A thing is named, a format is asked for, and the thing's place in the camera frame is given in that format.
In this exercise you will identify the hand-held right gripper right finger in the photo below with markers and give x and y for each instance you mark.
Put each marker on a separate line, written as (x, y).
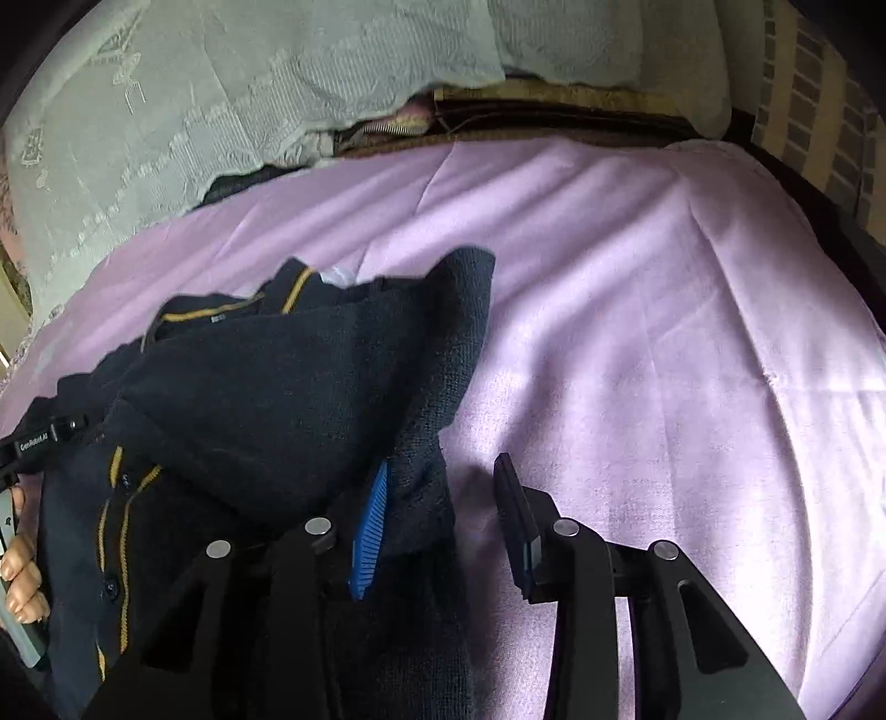
(524, 550)

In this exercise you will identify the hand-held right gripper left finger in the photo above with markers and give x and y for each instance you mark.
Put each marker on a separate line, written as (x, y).
(369, 536)

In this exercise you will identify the navy knit cardigan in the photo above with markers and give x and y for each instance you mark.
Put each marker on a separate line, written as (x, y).
(277, 415)

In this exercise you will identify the person's left hand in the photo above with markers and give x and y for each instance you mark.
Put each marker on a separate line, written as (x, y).
(24, 581)

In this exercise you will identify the pink floral pillow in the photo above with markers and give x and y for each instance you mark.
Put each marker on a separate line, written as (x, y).
(5, 208)

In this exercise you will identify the purple bed sheet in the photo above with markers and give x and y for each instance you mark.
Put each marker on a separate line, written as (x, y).
(623, 311)

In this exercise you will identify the white lace cloth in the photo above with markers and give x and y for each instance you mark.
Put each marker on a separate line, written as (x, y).
(207, 104)

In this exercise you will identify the brown woven blanket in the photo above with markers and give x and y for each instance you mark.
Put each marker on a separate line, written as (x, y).
(554, 114)

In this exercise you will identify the brown brick-pattern fabric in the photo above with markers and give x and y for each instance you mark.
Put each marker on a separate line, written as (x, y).
(817, 104)

